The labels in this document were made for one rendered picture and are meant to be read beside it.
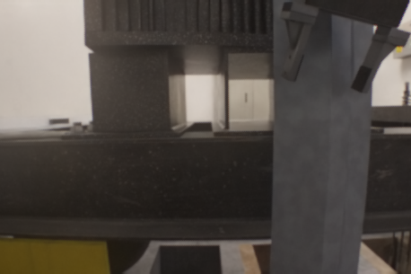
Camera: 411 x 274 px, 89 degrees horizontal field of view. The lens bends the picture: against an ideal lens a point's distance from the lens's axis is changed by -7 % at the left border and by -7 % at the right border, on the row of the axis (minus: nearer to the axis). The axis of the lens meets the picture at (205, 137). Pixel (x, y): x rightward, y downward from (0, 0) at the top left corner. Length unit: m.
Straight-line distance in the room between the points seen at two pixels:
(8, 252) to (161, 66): 0.62
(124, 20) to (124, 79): 0.14
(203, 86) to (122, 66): 3.32
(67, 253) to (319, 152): 0.62
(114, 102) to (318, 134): 0.46
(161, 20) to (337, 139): 0.46
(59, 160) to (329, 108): 0.65
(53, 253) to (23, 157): 0.27
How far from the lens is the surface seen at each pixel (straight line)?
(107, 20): 0.61
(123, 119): 0.59
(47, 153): 0.72
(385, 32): 0.44
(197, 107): 3.86
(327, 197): 0.47
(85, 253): 0.67
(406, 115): 1.21
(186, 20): 0.58
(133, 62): 0.59
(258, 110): 3.70
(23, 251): 0.76
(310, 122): 0.43
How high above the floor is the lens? 0.72
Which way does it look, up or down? 6 degrees down
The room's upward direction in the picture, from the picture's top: 1 degrees counter-clockwise
